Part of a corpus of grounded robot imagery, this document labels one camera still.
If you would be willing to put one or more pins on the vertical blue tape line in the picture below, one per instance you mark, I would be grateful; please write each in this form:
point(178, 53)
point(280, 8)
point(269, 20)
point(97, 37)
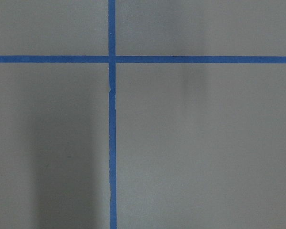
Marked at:
point(112, 111)

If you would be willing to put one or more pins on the horizontal blue tape line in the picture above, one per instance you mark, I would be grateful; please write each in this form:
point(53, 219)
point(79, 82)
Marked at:
point(141, 59)

